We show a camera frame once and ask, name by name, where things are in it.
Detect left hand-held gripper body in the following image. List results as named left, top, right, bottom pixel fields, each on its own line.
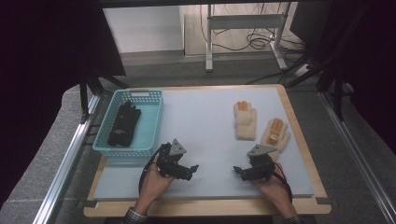
left=154, top=138, right=192, bottom=181

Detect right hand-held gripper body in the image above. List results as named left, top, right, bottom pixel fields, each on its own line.
left=245, top=144, right=278, bottom=182

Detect beige fleece glove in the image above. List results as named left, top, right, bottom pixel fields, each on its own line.
left=233, top=100, right=258, bottom=142
left=260, top=117, right=291, bottom=154

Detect teal plastic basket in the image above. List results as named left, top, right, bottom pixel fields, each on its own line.
left=92, top=89, right=165, bottom=159

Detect black glove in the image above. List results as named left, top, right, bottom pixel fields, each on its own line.
left=116, top=101, right=143, bottom=147
left=106, top=104, right=129, bottom=147

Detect person's left hand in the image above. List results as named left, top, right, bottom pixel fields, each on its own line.
left=139, top=161, right=176, bottom=205

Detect person's right hand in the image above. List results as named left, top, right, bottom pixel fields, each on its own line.
left=250, top=163, right=296, bottom=217

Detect light blue foam mat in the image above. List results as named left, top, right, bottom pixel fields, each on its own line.
left=92, top=87, right=315, bottom=201

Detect black tripod stand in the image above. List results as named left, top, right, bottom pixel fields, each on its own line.
left=284, top=18, right=348, bottom=122
left=78, top=66, right=130, bottom=124

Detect black curtain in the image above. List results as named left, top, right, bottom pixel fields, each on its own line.
left=0, top=0, right=127, bottom=203
left=289, top=0, right=396, bottom=157

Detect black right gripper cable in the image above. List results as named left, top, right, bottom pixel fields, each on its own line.
left=272, top=161, right=294, bottom=203

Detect aluminium rail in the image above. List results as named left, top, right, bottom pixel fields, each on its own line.
left=32, top=94, right=104, bottom=224
left=318, top=91, right=396, bottom=223

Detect tangled black floor cables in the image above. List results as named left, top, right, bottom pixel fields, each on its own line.
left=199, top=3, right=307, bottom=54

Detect white metal desk frame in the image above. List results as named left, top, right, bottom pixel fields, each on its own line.
left=205, top=2, right=289, bottom=73

